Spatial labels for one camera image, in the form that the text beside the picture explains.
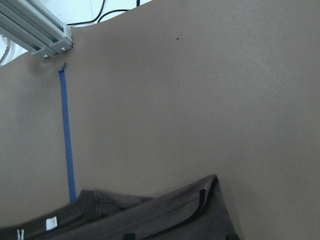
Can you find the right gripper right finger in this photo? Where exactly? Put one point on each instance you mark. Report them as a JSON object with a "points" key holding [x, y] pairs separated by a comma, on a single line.
{"points": [[232, 237]]}

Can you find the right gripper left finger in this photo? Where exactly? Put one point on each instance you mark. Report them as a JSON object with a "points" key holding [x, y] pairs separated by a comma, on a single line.
{"points": [[129, 236]]}

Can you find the dark brown t-shirt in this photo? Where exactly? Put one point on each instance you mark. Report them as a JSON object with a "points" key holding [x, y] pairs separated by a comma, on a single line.
{"points": [[196, 211]]}

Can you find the aluminium frame post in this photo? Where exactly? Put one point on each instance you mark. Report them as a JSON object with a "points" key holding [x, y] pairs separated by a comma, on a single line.
{"points": [[33, 27]]}

